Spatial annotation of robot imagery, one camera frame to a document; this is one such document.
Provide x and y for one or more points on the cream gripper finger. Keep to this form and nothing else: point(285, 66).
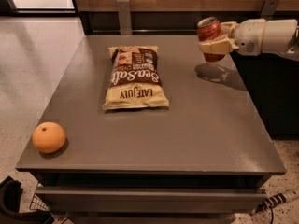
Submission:
point(228, 29)
point(219, 45)

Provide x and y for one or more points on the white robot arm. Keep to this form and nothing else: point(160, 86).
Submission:
point(280, 38)

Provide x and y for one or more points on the grey drawer cabinet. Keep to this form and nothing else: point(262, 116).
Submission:
point(210, 136)

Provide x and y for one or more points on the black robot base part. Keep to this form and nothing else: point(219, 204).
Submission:
point(10, 201)

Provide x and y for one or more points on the right metal bracket post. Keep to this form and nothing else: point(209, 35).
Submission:
point(269, 8)

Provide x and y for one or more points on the metal bracket post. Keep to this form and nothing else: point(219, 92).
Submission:
point(124, 15)
point(269, 8)

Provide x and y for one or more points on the orange fruit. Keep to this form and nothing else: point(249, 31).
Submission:
point(48, 137)

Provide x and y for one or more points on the red coke can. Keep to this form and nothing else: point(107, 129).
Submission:
point(208, 29)

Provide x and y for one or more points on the Late July chips bag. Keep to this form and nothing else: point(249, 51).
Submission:
point(134, 81)

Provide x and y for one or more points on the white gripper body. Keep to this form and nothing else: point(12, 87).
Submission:
point(249, 36)

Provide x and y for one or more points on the grey drawer front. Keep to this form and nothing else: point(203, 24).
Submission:
point(152, 200)

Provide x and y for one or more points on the black wire basket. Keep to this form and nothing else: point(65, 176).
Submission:
point(37, 204)

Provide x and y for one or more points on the left metal bracket post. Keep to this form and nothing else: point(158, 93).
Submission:
point(124, 15)

